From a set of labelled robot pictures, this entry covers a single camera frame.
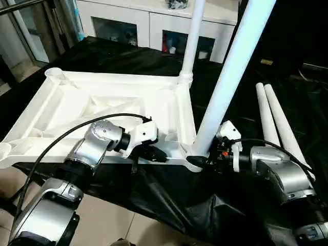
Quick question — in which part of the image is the white plastic table leg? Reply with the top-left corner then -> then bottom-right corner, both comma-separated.
263,84 -> 316,181
196,0 -> 277,157
179,0 -> 207,83
255,82 -> 281,147

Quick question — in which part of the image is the white plastic table top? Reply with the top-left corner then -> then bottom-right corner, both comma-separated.
0,67 -> 209,174

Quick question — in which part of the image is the black plastic mat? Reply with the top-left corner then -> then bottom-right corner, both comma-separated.
0,35 -> 328,246

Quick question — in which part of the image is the grey rounded robot part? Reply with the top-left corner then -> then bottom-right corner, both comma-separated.
114,237 -> 135,246

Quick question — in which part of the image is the white sideboard cabinet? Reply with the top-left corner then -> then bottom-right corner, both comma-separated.
76,0 -> 239,64

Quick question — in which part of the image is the blue printed panel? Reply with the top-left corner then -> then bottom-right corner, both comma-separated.
73,0 -> 86,41

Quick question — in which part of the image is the black backdrop cloth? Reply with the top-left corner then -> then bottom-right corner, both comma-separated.
222,0 -> 328,70

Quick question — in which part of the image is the clear bag of dark parts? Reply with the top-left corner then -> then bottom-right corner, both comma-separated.
165,0 -> 191,10

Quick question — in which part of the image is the grey tripod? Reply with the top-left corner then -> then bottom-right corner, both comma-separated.
35,0 -> 77,54

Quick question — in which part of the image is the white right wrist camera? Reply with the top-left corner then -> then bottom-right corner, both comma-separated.
216,120 -> 243,173

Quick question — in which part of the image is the black folding stand frame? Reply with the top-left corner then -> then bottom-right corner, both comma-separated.
0,163 -> 52,217

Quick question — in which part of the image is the glass door metal frame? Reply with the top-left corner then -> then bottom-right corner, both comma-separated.
0,0 -> 51,69

